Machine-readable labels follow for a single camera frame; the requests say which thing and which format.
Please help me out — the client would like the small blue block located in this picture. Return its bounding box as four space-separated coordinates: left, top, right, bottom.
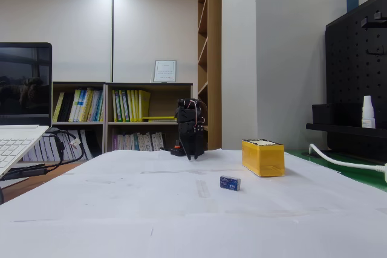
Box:
220 175 242 192

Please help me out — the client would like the green desk mat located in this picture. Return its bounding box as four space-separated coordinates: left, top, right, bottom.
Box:
284 148 387 194

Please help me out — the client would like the white paper table cover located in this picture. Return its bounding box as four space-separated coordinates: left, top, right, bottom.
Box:
0 148 387 258

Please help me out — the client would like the red and white servo wire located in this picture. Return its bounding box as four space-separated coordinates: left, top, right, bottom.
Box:
184 99 207 129

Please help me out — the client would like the black pegboard shelf tray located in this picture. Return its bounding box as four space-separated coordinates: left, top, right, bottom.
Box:
305 123 387 138

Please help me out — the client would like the thin yellow book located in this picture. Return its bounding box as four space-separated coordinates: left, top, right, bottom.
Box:
53 92 65 122

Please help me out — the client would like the yellow binder with white label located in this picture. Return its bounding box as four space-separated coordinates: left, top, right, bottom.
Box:
112 89 119 123
118 89 128 123

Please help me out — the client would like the black box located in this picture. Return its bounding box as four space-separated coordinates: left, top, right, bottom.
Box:
311 103 363 126

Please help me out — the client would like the white power cable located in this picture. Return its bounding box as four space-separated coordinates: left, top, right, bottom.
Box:
308 143 387 172

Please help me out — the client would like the black arm base with orange knob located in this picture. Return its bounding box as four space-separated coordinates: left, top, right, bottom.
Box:
170 139 186 157

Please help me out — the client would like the tall wooden bookshelf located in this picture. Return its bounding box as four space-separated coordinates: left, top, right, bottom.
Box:
197 0 223 152

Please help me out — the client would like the wide yellow binder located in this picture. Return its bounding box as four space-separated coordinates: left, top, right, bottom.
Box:
138 89 151 121

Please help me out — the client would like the yellow rectangular box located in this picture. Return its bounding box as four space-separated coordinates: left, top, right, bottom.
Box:
241 138 285 178

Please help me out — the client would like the framed white certificate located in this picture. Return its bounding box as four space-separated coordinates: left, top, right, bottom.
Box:
153 59 178 83

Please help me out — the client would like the white laptop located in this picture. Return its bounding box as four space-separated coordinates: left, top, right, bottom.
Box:
0 42 53 180

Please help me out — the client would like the white plastic bottle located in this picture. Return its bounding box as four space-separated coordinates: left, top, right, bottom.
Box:
361 95 377 129

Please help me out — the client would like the black laptop cable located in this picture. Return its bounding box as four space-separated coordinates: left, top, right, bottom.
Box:
42 129 86 174

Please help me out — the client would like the low bookcase with dark top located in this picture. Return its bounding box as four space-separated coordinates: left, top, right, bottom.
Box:
52 82 106 162
104 82 194 153

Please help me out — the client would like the black pegboard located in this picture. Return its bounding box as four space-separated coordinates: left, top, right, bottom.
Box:
325 0 387 164

